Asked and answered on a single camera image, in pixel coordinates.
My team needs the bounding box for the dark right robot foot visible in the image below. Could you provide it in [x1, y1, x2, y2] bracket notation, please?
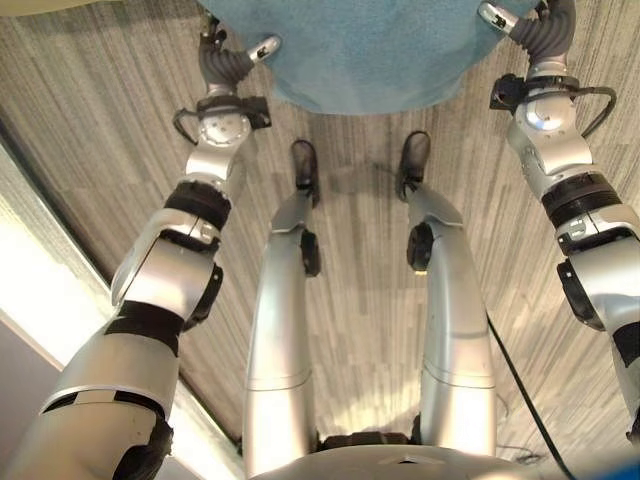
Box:
[399, 130, 432, 187]

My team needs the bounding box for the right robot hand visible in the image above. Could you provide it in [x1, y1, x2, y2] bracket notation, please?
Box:
[477, 0, 577, 67]

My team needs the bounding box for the silver robot leg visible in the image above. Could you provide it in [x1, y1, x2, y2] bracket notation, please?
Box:
[241, 189, 323, 479]
[405, 184, 498, 459]

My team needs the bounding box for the silver robot torso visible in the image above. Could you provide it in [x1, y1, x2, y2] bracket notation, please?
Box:
[249, 430, 571, 480]

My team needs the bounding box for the silver right robot leg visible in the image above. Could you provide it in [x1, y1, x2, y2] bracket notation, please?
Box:
[405, 184, 498, 459]

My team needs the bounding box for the dark robot foot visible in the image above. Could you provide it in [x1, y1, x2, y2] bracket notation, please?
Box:
[290, 139, 320, 190]
[399, 130, 432, 187]

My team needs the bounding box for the dark left robot foot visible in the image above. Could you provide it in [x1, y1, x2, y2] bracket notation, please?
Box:
[290, 139, 320, 190]

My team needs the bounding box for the black cable on floor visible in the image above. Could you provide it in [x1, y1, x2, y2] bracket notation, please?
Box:
[486, 314, 576, 480]

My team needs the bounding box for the silver left robot leg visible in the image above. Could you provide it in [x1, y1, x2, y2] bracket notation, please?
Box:
[241, 189, 323, 479]

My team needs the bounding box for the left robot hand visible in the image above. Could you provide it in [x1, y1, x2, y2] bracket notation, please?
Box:
[198, 14, 283, 95]

